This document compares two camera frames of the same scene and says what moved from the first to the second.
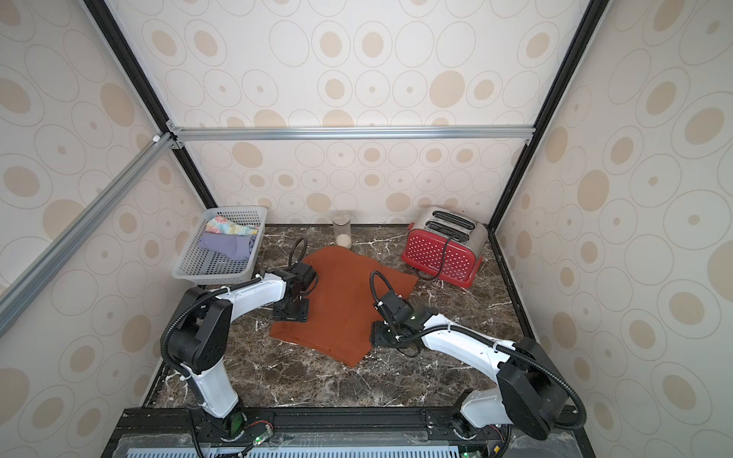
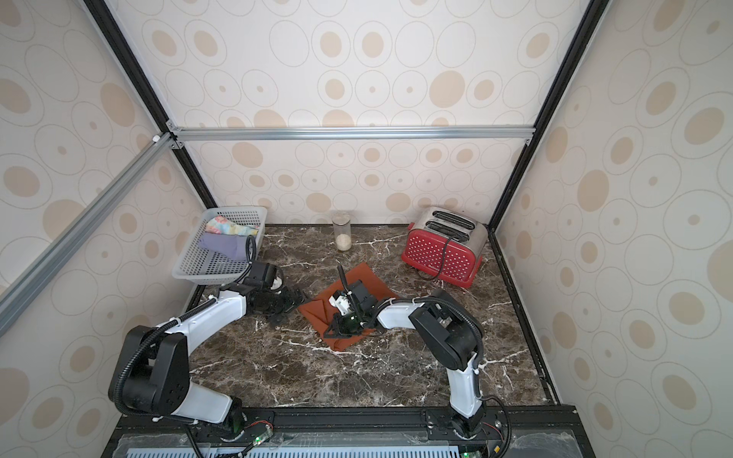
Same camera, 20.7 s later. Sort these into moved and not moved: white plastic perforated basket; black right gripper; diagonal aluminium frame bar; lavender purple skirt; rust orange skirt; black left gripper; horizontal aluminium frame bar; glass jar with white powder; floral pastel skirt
Moved: black right gripper; rust orange skirt; black left gripper
Not moved: floral pastel skirt; white plastic perforated basket; glass jar with white powder; diagonal aluminium frame bar; horizontal aluminium frame bar; lavender purple skirt
